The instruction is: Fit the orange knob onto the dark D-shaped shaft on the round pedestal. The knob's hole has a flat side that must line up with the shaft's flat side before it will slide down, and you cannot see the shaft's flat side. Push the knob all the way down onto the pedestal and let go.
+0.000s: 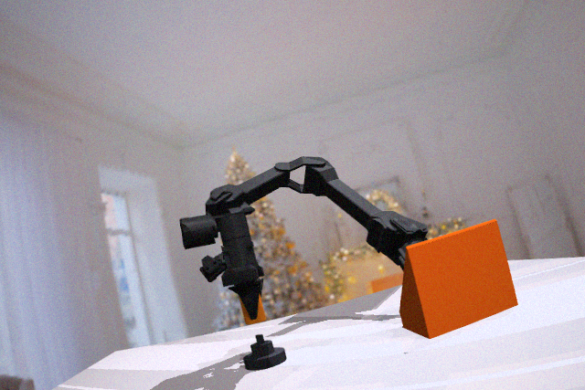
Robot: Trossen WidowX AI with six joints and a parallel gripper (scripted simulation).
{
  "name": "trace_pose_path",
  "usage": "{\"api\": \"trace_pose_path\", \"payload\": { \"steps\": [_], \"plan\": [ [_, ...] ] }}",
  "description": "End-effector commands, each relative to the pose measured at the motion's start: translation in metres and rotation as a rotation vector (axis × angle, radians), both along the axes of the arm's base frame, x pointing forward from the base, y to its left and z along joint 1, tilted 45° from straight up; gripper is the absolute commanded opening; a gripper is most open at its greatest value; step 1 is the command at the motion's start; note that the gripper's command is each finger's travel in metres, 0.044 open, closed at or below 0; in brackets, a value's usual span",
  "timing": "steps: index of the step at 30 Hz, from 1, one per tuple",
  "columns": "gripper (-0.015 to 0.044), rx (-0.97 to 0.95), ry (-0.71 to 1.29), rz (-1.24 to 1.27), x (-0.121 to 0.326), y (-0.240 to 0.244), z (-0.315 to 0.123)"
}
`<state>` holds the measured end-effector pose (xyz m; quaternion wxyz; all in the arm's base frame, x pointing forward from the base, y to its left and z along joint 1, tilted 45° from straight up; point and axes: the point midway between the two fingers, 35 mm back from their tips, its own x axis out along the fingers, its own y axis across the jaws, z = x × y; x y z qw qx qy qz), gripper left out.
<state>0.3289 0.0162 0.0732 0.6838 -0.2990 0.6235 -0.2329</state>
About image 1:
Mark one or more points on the orange tapered knob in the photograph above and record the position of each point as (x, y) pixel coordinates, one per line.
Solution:
(261, 315)

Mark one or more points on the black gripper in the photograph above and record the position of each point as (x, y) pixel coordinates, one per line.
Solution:
(243, 273)

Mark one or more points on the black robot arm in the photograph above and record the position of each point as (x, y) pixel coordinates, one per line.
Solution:
(387, 231)

